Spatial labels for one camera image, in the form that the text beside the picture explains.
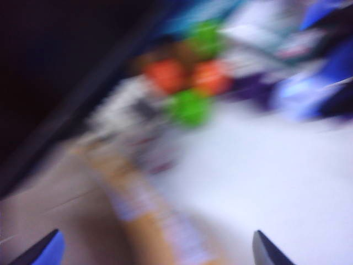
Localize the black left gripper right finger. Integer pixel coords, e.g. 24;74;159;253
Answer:
252;229;296;265

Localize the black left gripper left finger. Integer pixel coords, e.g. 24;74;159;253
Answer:
11;228;66;265

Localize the green apple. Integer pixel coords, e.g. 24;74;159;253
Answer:
184;22;226;60
165;88;216;129

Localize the black computer monitor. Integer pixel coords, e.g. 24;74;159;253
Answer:
0;0;177;194

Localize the orange fruit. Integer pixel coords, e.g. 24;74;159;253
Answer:
191;60;235;97
143;56;188;93

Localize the yellow paper bag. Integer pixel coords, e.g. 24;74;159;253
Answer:
68;146;221;265

